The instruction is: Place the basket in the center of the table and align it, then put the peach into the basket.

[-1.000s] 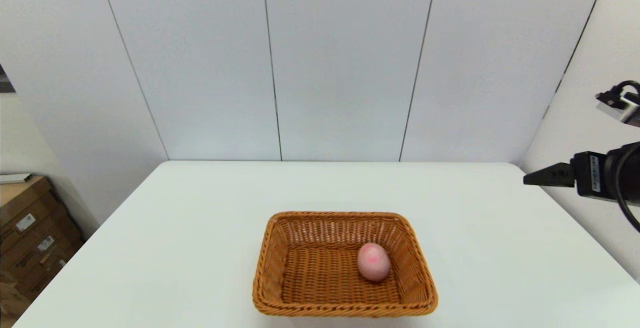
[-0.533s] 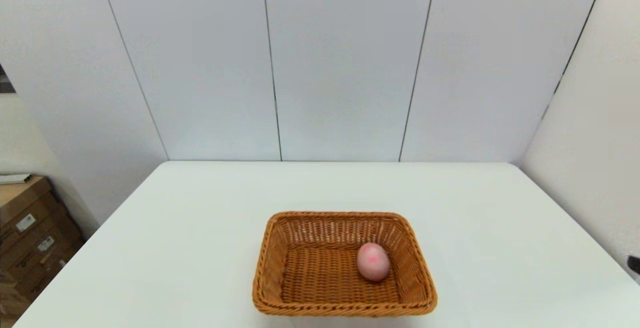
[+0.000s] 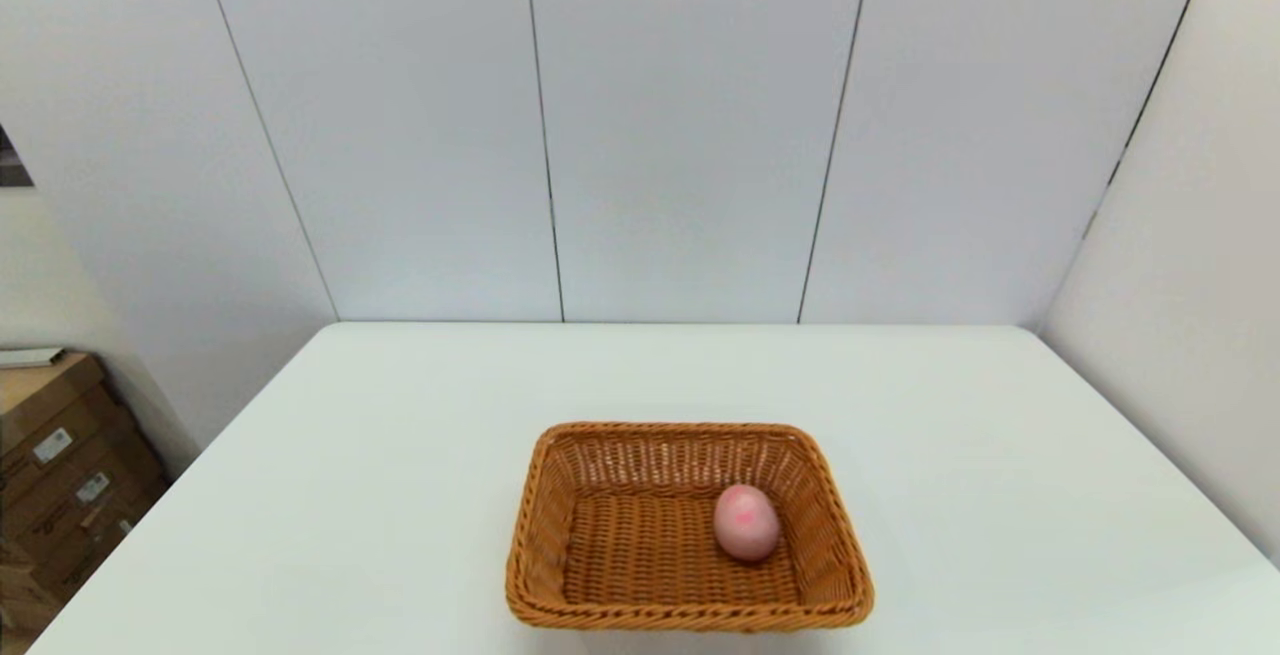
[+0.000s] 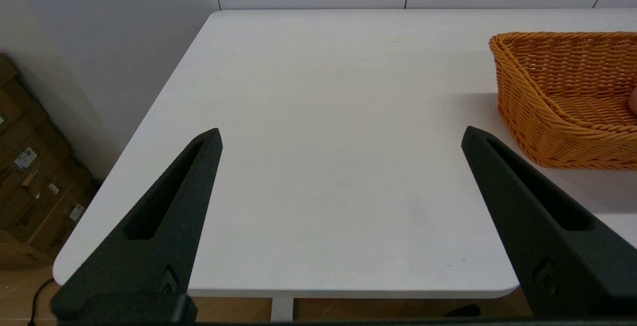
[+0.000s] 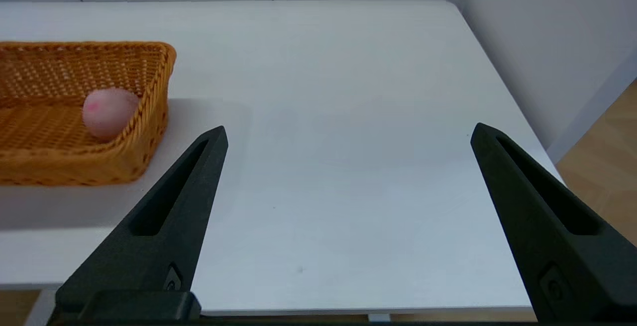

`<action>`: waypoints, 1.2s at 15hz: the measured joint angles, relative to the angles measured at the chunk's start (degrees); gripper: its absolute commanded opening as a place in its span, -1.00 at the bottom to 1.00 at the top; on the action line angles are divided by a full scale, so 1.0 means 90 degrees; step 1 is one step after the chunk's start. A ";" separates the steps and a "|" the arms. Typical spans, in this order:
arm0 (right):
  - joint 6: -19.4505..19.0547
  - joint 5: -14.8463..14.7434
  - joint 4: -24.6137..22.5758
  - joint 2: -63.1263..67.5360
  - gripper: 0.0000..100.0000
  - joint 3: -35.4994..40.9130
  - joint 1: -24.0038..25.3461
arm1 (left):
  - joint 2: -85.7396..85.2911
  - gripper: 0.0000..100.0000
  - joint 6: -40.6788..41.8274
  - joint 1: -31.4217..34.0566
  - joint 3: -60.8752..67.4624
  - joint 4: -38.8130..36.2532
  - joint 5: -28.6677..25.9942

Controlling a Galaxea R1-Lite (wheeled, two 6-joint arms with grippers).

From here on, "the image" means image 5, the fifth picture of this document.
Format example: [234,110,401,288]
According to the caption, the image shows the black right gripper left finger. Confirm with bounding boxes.
[47,126,229,325]

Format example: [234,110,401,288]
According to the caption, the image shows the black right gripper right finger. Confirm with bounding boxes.
[470,122,637,323]

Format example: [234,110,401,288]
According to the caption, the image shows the orange woven wicker basket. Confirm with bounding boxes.
[0,41,178,188]

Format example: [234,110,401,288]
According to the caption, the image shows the pink peach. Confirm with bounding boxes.
[82,88,140,142]

